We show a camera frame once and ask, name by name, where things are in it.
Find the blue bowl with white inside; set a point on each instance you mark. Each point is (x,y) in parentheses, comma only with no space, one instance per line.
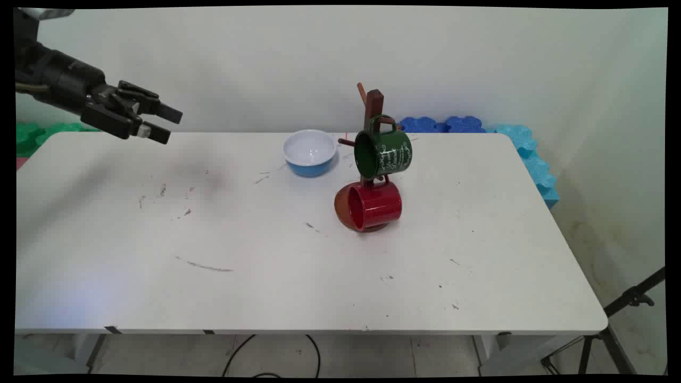
(309,151)

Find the light blue foam puzzle mat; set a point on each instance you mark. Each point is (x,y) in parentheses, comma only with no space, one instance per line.
(534,159)

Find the black camera tripod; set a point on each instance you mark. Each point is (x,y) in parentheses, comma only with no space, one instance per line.
(622,303)

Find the green foam puzzle mat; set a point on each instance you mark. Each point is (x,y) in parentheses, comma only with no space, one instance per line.
(42,135)

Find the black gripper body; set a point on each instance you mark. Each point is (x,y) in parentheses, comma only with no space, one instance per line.
(66,82)

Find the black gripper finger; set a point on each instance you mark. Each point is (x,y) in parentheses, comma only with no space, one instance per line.
(146,102)
(111,122)

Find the green mug with white print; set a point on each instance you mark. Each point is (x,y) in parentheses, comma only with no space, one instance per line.
(384,150)

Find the dark blue foam puzzle mat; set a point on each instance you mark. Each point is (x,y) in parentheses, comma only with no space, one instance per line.
(441,125)

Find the red mug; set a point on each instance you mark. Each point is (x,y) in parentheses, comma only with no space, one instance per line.
(375,205)

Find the wooden mug tree stand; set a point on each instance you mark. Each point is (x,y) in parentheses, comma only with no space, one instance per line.
(374,109)

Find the white table leg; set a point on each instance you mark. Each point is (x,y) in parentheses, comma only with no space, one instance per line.
(88,351)
(492,348)

